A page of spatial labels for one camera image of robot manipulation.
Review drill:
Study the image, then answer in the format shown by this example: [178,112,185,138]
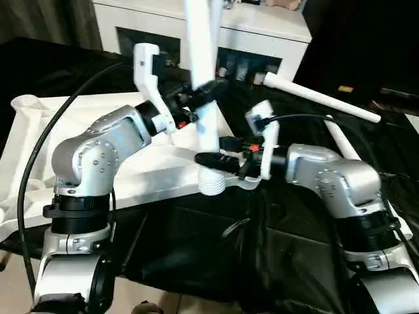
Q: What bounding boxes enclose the white plastic table leg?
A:
[263,71,382,124]
[184,0,228,197]
[211,0,225,82]
[325,116,414,244]

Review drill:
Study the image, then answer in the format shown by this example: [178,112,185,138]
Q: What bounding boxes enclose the white plastic table top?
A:
[0,94,264,244]

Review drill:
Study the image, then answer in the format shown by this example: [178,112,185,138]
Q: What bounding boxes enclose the white sideboard with glass doors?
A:
[92,0,312,82]

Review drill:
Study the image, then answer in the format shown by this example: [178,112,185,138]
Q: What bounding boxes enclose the black mat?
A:
[0,36,419,314]

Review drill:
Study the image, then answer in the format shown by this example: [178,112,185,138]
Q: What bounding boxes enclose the black cabinet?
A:
[298,0,419,105]

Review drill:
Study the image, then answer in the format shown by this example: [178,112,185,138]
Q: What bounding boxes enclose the grey curtain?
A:
[0,0,103,50]

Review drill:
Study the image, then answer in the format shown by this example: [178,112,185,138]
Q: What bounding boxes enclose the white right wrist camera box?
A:
[245,101,282,181]

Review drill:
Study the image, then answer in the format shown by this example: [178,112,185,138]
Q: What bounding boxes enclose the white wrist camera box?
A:
[133,43,179,135]
[245,101,282,181]

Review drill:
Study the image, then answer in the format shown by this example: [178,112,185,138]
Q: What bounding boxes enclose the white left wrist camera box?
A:
[133,43,179,135]

